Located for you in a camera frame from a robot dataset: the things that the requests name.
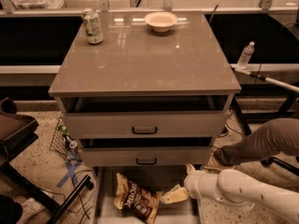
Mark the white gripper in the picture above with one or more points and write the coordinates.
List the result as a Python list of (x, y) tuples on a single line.
[(192, 184)]

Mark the white stick with black grip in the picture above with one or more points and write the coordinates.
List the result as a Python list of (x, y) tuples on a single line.
[(270, 80)]

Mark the dark chair at left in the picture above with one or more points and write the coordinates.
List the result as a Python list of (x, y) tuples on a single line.
[(17, 132)]

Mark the blue tape cross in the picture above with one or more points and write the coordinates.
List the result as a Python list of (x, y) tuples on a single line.
[(72, 163)]

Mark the grey drawer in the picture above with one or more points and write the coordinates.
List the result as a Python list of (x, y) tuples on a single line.
[(146, 151), (84, 123)]

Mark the person leg grey trousers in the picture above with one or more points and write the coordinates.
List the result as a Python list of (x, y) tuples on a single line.
[(273, 137)]

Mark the brown chip bag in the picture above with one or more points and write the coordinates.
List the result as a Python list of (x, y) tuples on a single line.
[(141, 201)]

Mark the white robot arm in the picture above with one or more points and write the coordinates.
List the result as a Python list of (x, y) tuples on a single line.
[(236, 190)]

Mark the top grey drawer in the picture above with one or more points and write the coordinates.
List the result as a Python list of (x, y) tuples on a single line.
[(84, 123)]

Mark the wire basket with items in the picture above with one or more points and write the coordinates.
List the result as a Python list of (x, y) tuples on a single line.
[(63, 144)]

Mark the clear water bottle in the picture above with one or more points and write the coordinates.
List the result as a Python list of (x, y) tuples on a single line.
[(245, 55)]

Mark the bottom open drawer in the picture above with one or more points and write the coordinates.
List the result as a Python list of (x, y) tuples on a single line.
[(155, 178)]

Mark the grey drawer cabinet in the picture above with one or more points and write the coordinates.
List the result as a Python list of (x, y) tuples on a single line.
[(137, 69)]

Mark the white paper bowl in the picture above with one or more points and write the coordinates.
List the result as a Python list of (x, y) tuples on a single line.
[(161, 22)]

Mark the tan sneaker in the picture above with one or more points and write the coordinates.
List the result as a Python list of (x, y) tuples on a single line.
[(214, 165)]

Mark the green white soda can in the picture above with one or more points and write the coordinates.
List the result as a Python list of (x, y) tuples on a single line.
[(92, 25)]

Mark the middle grey drawer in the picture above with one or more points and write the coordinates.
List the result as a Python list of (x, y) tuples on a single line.
[(146, 151)]

